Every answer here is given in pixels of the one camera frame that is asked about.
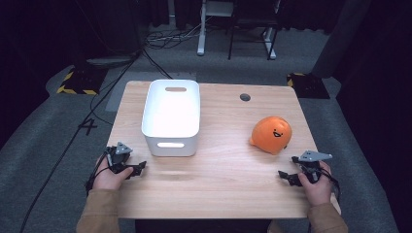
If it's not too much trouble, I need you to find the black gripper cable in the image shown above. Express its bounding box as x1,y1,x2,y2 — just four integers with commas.
85,149,113,197
319,166,341,203

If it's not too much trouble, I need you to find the bundle of floor cables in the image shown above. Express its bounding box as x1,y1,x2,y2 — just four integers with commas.
144,22,203,50

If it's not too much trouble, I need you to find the white plastic storage bin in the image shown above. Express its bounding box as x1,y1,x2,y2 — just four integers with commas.
141,79,201,158

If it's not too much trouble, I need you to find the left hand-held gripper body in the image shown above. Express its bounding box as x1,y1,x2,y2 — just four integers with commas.
105,141,134,173

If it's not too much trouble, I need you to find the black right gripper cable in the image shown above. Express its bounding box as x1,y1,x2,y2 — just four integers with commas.
319,166,341,203

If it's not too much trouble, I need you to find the black metal chair frame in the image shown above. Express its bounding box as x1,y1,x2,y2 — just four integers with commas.
227,0,280,61

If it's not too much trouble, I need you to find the person's left hand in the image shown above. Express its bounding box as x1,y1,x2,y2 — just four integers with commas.
91,156,134,191

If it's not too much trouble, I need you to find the orange round face toy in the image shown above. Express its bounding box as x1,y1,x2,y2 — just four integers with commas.
249,116,293,155

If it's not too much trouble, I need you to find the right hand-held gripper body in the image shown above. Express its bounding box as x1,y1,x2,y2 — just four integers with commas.
291,150,334,184

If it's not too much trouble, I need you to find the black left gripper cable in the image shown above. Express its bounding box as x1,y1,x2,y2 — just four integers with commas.
85,149,113,197

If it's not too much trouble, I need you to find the long black floor cable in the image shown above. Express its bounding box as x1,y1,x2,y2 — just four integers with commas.
18,50,144,233

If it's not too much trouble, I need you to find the white desk leg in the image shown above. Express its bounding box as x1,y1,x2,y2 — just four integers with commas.
196,0,208,57
263,27,277,60

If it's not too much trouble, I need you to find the black yellow striped base plate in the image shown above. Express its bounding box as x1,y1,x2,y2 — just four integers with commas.
56,65,109,96
286,72,331,100

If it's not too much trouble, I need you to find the person's right hand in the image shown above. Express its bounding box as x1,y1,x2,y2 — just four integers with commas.
297,160,334,209

